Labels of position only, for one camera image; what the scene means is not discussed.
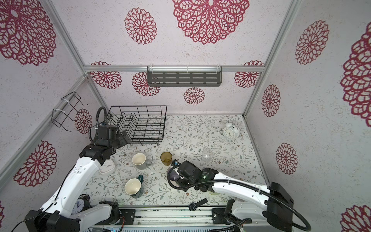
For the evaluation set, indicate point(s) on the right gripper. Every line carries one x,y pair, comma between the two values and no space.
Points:
179,170

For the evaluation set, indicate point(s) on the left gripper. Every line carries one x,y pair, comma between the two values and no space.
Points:
123,141

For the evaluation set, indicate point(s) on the pink tall mug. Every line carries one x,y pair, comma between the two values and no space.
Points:
173,177

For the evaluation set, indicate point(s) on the grey mug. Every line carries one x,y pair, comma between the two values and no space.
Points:
140,161

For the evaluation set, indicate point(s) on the black wire dish rack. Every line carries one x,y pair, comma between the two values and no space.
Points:
139,124

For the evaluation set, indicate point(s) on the teal mug cream inside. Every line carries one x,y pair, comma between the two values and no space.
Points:
134,187

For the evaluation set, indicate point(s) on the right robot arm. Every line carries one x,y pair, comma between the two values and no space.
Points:
250,204

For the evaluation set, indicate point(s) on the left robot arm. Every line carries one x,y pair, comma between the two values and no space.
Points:
56,214

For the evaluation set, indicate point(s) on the white square clock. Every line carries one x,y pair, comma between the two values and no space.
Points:
107,168

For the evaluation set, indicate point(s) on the clear glass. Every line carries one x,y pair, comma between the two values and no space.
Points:
207,155

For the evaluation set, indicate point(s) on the amber textured glass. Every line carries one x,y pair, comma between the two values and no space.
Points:
166,158

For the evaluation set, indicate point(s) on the black wristwatch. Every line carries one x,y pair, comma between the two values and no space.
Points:
194,205

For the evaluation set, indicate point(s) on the white twin-bell alarm clock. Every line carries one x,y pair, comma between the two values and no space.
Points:
231,131

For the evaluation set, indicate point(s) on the black round clock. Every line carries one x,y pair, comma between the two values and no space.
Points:
82,204

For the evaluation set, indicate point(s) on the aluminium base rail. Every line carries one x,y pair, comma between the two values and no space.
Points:
165,219

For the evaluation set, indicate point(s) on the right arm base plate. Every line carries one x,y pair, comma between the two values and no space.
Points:
223,217

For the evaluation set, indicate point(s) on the black wire wall basket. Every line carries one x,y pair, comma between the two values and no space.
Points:
69,104

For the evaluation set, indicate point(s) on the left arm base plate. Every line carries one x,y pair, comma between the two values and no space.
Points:
127,216

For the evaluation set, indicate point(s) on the grey wall shelf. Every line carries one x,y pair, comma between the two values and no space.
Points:
187,78

